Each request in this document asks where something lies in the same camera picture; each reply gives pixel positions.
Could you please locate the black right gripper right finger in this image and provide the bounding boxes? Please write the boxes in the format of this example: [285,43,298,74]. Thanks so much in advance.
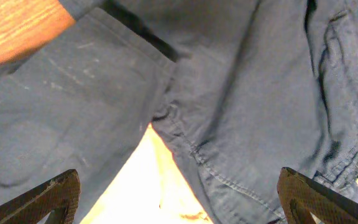
[277,167,358,224]

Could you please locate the navy blue shorts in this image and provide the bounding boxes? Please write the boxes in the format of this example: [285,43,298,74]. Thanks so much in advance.
[0,0,358,223]

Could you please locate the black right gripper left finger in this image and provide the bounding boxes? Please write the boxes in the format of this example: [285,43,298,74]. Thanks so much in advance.
[0,169,81,224]

